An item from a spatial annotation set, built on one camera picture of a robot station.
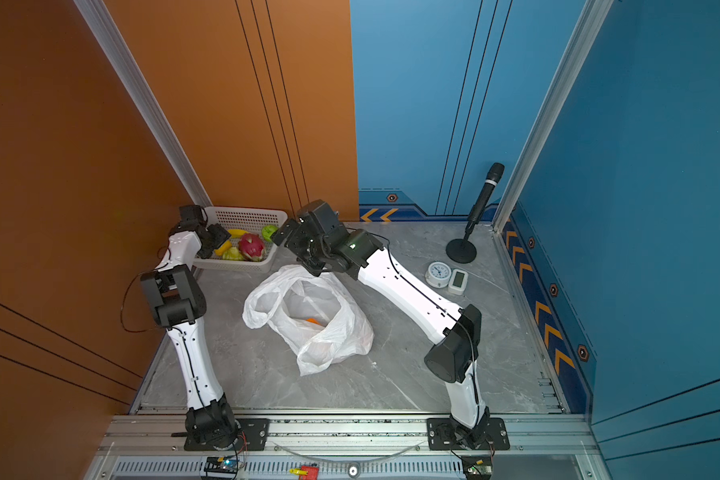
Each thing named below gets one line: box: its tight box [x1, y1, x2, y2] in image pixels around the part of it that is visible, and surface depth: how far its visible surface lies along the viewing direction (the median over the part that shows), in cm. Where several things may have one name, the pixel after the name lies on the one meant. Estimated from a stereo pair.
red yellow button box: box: [288, 465, 319, 480], surface depth 68 cm
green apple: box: [262, 224, 279, 242], surface depth 111 cm
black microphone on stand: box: [446, 162, 506, 264], surface depth 96 cm
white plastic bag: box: [243, 264, 374, 377], surface depth 82 cm
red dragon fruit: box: [238, 233, 264, 262], surface depth 105 cm
